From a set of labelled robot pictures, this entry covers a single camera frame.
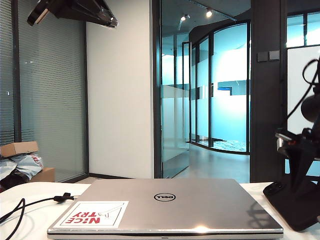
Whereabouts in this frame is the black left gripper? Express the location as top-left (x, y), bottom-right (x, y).
top-left (26, 0), bottom-right (120, 28)

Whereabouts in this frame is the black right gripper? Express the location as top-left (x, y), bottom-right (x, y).
top-left (274, 127), bottom-right (320, 199)

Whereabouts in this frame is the black charging cable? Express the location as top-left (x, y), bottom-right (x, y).
top-left (0, 192), bottom-right (82, 225)

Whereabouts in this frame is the silver Dell laptop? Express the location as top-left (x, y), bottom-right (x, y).
top-left (46, 177), bottom-right (285, 237)

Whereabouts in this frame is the small open cardboard box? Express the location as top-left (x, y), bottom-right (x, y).
top-left (0, 141), bottom-right (40, 159)

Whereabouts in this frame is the grey plastic bag red print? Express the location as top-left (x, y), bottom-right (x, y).
top-left (0, 153), bottom-right (44, 181)

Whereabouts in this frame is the large brown cardboard box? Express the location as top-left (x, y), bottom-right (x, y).
top-left (29, 167), bottom-right (56, 184)

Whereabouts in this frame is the black bag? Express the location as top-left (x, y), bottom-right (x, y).
top-left (0, 169), bottom-right (31, 189)

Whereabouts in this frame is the white red Nice Try sticker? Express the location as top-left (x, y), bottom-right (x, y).
top-left (53, 200), bottom-right (130, 229)

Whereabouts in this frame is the glass door with black frame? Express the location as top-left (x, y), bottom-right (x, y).
top-left (159, 0), bottom-right (191, 179)

